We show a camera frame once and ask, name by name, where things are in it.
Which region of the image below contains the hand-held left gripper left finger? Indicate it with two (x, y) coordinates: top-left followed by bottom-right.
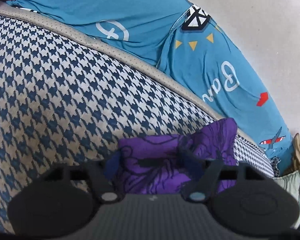
(44, 152), (123, 204)

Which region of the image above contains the houndstooth mattress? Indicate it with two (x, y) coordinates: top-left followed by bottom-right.
(0, 1), (275, 230)

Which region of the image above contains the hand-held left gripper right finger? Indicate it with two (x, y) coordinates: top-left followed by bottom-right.
(179, 147), (265, 204)

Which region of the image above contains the black white patterned cloth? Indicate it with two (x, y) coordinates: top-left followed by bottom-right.
(270, 156), (282, 178)

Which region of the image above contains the blue printed pillow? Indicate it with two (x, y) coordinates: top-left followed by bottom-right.
(2, 0), (294, 162)

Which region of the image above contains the purple floral shirt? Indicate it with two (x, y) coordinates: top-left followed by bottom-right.
(111, 117), (239, 195)

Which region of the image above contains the pale green cloth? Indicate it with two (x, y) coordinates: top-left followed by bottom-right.
(275, 171), (300, 207)

